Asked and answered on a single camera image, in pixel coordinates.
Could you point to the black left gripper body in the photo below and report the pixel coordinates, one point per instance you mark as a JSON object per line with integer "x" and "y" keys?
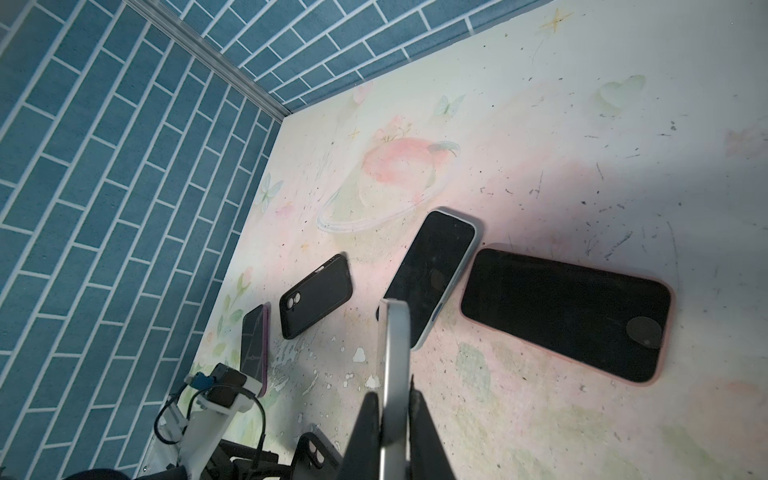
{"x": 229, "y": 460}

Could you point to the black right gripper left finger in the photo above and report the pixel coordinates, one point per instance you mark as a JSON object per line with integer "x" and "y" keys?
{"x": 362, "y": 458}

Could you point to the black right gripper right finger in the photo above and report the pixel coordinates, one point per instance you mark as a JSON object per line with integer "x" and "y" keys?
{"x": 428, "y": 460}

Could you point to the black phone face up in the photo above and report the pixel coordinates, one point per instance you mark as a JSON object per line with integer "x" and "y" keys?
{"x": 395, "y": 316}

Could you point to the blue phone black screen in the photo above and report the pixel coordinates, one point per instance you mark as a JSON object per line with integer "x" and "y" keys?
{"x": 429, "y": 273}

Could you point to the light blue phone case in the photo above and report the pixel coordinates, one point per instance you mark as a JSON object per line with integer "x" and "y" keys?
{"x": 447, "y": 282}

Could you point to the black case dual camera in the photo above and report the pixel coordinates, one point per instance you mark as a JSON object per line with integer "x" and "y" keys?
{"x": 315, "y": 458}

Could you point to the purple edged phone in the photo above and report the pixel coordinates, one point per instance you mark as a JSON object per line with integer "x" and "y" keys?
{"x": 254, "y": 345}

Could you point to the black phone case left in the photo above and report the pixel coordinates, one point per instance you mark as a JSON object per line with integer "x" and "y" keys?
{"x": 316, "y": 296}

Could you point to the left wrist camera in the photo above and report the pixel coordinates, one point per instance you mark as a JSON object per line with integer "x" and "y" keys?
{"x": 193, "y": 421}

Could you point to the aluminium corner post left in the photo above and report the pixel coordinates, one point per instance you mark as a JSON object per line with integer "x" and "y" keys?
{"x": 182, "y": 34}

